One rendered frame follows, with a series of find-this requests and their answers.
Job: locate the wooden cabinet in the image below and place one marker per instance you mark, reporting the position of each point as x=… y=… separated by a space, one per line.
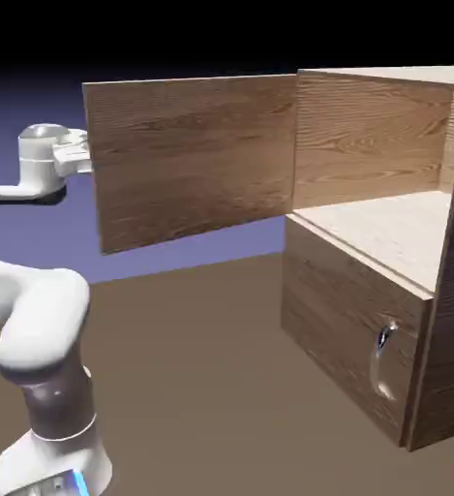
x=389 y=240

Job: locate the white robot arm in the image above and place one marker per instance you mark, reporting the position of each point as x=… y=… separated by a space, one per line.
x=42 y=317

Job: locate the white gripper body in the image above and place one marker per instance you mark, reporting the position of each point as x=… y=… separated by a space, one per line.
x=71 y=159

